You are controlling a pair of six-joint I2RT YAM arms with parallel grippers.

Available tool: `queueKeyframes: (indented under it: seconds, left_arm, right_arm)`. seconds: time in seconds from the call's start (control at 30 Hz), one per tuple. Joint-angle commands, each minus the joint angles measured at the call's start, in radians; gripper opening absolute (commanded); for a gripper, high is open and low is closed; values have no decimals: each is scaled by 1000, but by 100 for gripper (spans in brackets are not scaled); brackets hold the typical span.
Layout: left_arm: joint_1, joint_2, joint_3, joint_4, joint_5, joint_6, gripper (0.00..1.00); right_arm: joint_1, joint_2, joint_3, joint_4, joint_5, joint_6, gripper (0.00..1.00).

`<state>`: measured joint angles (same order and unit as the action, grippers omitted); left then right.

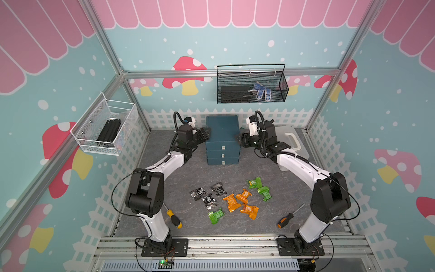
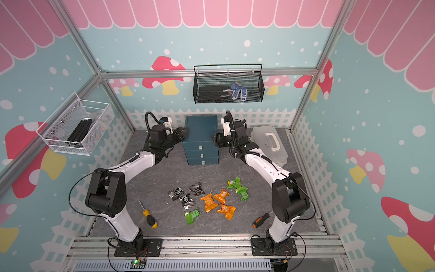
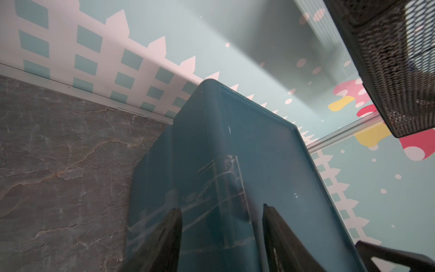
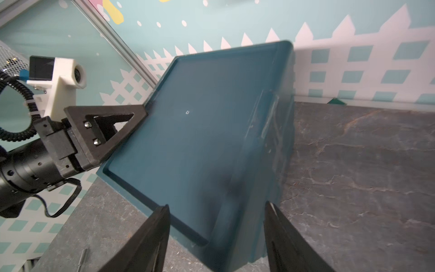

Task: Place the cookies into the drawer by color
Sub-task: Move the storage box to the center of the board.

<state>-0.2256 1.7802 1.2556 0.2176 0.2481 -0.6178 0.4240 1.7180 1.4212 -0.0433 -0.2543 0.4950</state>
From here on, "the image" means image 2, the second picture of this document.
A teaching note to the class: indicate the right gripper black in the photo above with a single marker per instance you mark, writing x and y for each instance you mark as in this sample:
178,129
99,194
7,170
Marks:
218,140

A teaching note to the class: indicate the orange black screwdriver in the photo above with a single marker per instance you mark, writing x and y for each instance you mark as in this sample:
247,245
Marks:
261,219

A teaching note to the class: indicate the green cookie packet right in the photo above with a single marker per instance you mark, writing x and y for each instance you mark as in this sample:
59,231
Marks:
243,192

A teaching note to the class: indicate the green cookie packet bottom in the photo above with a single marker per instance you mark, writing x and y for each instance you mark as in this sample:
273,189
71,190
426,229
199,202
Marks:
190,216

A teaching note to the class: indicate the green cookie packet top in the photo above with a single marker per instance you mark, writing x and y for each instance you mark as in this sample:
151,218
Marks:
235,183

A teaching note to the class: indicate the clear plastic storage box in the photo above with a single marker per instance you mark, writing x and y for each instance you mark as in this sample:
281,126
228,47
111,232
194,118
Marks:
268,140

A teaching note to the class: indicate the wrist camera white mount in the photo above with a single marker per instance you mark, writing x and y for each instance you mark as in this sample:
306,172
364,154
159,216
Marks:
167,122
226,126

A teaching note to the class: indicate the green lit circuit board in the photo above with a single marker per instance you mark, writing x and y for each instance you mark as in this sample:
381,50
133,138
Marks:
138,264

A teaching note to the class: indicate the dark teal drawer cabinet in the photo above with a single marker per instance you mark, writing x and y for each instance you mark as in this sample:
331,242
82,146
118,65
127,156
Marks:
199,146

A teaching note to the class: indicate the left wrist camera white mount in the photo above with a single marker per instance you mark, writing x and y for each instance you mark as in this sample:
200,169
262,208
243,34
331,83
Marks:
167,122

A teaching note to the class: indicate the black wire mesh basket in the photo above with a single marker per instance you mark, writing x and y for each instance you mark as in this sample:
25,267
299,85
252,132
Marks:
247,74

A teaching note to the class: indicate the black device in white basket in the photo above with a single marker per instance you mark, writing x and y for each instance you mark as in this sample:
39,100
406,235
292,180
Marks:
79,133

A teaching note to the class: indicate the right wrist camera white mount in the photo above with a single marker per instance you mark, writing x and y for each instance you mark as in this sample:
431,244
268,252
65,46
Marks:
226,126

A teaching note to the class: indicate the green cookie packet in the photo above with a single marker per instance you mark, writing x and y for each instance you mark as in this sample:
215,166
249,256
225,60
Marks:
190,216
243,192
235,183

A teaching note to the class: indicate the orange cookie packet top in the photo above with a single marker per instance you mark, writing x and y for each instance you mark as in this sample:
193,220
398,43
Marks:
222,196

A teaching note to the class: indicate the orange cookie packet bottom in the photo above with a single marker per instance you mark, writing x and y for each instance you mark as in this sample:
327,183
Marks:
228,211

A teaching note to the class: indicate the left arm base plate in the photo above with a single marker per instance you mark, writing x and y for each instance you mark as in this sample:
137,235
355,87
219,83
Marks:
140,248

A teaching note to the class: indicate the white wire wall basket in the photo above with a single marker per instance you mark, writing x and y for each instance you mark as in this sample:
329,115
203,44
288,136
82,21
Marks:
58,127

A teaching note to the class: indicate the black box in mesh basket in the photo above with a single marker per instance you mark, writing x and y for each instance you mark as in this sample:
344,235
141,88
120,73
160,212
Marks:
212,94

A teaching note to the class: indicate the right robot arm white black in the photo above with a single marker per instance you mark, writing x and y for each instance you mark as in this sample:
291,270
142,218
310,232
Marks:
289,198

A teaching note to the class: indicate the blue white item in basket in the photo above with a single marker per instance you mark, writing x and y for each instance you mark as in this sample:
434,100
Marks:
237,91

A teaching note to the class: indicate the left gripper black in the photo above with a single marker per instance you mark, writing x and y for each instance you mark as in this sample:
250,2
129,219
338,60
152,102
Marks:
180,135

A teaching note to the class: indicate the yellow black screwdriver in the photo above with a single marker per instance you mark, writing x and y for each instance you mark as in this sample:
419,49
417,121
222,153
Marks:
149,218

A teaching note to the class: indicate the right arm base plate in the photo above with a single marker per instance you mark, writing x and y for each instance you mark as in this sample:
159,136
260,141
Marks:
267,247

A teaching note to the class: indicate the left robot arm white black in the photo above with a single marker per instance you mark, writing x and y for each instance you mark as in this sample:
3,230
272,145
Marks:
107,196

